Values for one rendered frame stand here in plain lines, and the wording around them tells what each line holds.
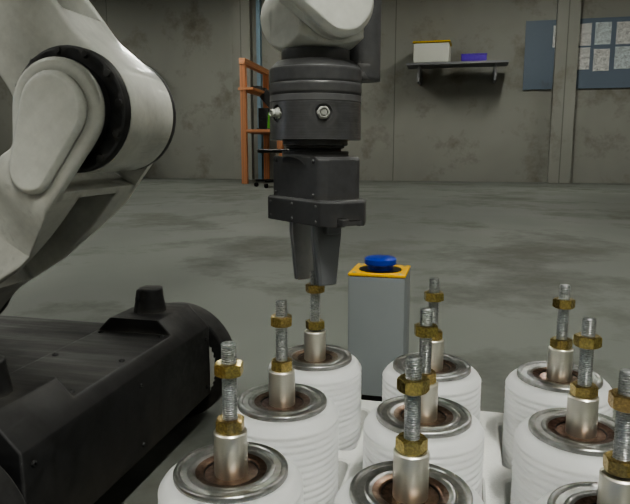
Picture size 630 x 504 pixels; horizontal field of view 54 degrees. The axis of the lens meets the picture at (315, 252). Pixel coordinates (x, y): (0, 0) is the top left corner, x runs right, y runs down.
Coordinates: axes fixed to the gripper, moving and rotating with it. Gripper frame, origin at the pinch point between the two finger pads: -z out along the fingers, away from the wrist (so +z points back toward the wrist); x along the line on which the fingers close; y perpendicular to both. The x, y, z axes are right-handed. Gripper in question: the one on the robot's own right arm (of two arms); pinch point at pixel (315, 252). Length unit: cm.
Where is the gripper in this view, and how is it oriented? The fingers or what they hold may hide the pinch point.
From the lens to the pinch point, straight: 62.2
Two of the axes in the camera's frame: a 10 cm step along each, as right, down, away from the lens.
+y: -8.1, 0.9, -5.7
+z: 0.0, -9.9, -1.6
